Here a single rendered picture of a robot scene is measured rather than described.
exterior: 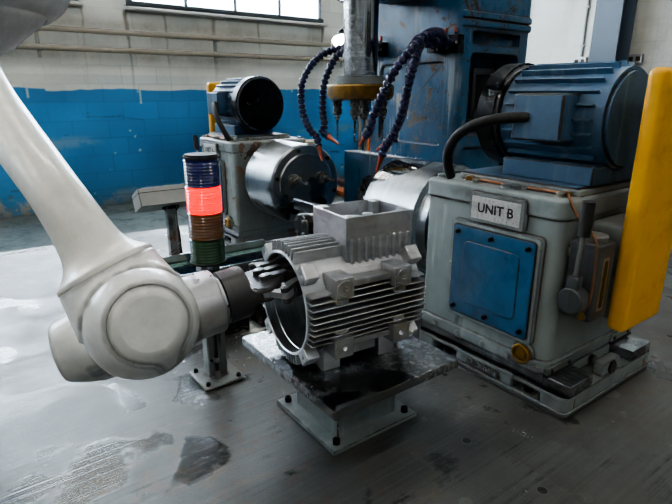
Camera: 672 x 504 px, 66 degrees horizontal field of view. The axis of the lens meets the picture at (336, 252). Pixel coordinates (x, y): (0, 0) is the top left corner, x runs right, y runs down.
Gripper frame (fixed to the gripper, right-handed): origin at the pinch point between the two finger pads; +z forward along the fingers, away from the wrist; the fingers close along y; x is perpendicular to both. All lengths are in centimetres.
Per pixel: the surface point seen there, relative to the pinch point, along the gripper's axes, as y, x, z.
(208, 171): 17.7, -14.2, -13.2
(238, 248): 59, 15, 2
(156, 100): 612, 1, 108
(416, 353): -8.5, 16.3, 6.3
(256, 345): 7.0, 13.3, -14.4
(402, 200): 21.0, 1.5, 27.7
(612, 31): 282, -13, 499
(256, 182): 85, 5, 20
